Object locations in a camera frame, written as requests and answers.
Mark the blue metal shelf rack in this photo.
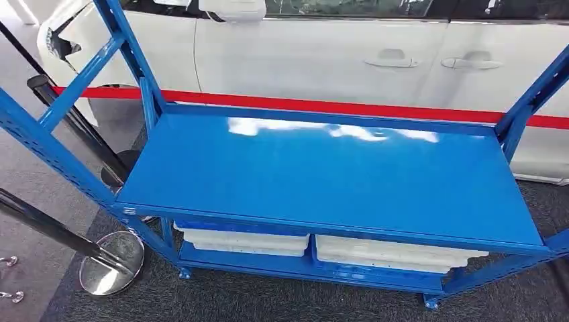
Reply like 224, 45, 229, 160
0, 0, 569, 311

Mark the red barrier belt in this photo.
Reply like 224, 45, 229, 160
51, 87, 569, 131

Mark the white car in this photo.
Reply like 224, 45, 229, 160
36, 0, 569, 186

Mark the black barrier belt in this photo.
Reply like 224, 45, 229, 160
0, 19, 46, 76

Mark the white foam tray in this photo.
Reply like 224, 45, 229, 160
314, 234, 490, 275

